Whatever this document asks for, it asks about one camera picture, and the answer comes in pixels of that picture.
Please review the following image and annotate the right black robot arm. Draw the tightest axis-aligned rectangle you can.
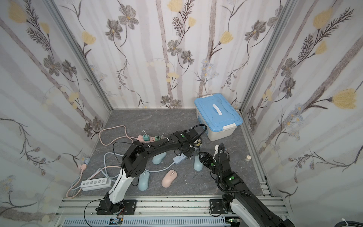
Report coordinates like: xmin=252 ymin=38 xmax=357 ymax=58
xmin=199 ymin=143 xmax=294 ymax=227

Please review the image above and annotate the blue mouse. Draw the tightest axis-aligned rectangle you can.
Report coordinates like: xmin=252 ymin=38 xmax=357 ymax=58
xmin=138 ymin=171 xmax=150 ymax=191
xmin=152 ymin=152 xmax=166 ymax=165
xmin=193 ymin=155 xmax=203 ymax=171

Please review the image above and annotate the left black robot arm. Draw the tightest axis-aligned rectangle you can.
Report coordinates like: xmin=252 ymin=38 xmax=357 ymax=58
xmin=95 ymin=128 xmax=202 ymax=215

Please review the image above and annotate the blue mouse right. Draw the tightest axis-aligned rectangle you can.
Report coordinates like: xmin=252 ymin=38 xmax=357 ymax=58
xmin=193 ymin=155 xmax=203 ymax=171

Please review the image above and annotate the blue mouse front left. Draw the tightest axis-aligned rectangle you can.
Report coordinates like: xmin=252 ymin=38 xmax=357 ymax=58
xmin=138 ymin=171 xmax=150 ymax=191

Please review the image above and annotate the pink mouse front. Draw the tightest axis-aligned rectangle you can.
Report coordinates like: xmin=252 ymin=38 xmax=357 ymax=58
xmin=161 ymin=170 xmax=178 ymax=188

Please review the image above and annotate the teal USB charger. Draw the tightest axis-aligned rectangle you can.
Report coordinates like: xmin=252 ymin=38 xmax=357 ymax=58
xmin=142 ymin=134 xmax=150 ymax=141

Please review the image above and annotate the blue power strip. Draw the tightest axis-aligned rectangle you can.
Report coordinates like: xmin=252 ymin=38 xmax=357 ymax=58
xmin=173 ymin=154 xmax=187 ymax=165

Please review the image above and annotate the blue mouse middle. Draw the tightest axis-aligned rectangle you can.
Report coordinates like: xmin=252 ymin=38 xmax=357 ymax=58
xmin=152 ymin=152 xmax=166 ymax=165

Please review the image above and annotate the blue lid storage box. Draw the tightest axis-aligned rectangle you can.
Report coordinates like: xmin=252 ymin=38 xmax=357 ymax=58
xmin=194 ymin=93 xmax=243 ymax=141

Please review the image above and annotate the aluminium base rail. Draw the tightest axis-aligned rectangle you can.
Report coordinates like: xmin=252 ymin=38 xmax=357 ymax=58
xmin=53 ymin=195 xmax=293 ymax=227

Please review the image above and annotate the white power strip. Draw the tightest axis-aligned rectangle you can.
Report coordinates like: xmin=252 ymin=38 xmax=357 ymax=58
xmin=80 ymin=177 xmax=111 ymax=191

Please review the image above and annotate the pink power strip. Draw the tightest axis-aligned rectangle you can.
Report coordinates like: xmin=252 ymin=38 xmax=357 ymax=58
xmin=137 ymin=135 xmax=166 ymax=143

